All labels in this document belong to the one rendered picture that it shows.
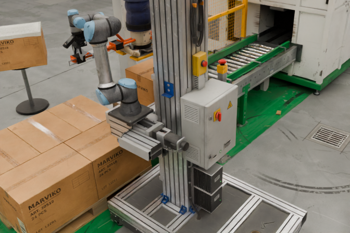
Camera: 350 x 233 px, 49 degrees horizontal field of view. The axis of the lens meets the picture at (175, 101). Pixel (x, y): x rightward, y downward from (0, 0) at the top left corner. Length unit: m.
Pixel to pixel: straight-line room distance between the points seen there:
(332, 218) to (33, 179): 2.32
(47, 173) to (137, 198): 0.71
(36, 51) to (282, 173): 2.95
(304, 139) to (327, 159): 0.37
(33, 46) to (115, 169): 1.97
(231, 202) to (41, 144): 1.61
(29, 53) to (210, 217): 2.79
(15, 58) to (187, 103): 2.77
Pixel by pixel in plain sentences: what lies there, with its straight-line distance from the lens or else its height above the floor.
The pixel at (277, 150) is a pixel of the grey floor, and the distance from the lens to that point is 4.02.
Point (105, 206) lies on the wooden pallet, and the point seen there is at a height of 0.04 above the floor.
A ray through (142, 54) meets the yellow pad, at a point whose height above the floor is 1.17.
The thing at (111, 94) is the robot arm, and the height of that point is 1.23.
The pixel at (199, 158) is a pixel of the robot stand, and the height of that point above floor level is 0.83.
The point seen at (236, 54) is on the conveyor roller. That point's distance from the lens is 4.74.
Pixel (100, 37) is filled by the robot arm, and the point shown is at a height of 1.60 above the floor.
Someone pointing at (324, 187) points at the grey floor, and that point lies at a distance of 3.68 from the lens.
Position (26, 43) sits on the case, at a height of 0.91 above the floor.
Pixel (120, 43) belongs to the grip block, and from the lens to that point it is 3.07.
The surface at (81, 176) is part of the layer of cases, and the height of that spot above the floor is 0.47.
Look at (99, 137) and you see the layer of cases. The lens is 3.29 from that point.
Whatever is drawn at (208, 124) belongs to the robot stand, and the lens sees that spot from 2.30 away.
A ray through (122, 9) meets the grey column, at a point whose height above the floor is 1.22.
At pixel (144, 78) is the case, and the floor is 0.94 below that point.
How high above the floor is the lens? 2.35
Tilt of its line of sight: 29 degrees down
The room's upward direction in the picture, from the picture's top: 3 degrees counter-clockwise
